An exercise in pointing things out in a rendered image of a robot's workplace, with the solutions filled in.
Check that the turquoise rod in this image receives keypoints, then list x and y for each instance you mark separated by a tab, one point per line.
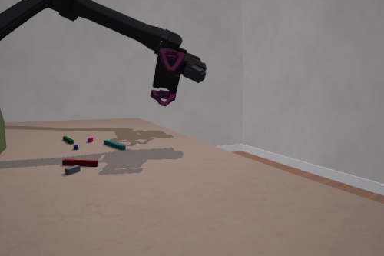
115	145

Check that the dark red rectangular bar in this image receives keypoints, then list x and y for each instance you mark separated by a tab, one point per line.
83	163

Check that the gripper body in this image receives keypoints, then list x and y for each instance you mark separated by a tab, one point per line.
171	81

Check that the green rod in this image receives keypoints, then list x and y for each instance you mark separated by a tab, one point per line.
68	140

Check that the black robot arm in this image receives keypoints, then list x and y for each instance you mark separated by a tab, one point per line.
148	35

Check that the grey rod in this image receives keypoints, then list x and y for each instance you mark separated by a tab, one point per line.
73	169

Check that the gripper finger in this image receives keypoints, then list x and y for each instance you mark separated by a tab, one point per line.
173	56
157	95

